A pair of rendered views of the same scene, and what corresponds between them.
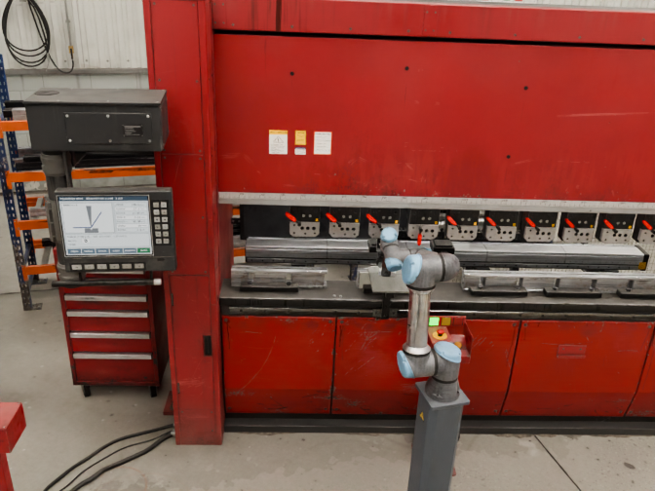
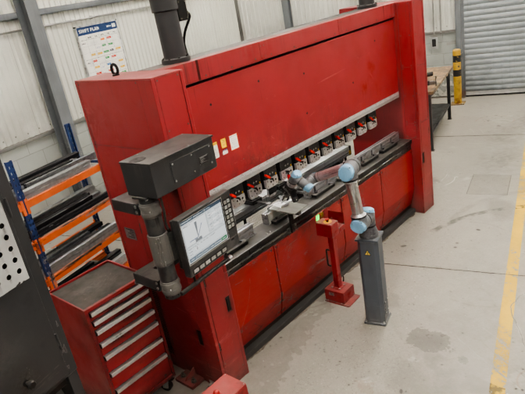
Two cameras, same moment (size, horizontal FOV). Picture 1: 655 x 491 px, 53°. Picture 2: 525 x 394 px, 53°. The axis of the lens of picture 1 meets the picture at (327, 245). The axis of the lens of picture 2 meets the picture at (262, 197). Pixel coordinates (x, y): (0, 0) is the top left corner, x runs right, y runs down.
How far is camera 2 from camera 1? 2.51 m
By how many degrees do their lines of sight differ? 39
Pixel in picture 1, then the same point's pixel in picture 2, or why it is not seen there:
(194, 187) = (200, 195)
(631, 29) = (330, 30)
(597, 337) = (366, 191)
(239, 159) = not seen: hidden behind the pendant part
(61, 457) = not seen: outside the picture
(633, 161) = (346, 94)
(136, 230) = (219, 225)
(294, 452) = (287, 344)
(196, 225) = not seen: hidden behind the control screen
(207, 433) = (240, 369)
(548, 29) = (305, 40)
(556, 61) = (310, 55)
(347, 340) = (280, 257)
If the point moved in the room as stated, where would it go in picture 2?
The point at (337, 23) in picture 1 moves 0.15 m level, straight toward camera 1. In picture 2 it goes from (226, 66) to (240, 65)
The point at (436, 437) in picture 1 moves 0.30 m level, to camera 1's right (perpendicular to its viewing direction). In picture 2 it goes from (380, 259) to (400, 241)
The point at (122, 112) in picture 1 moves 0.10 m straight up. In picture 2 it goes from (196, 149) to (192, 131)
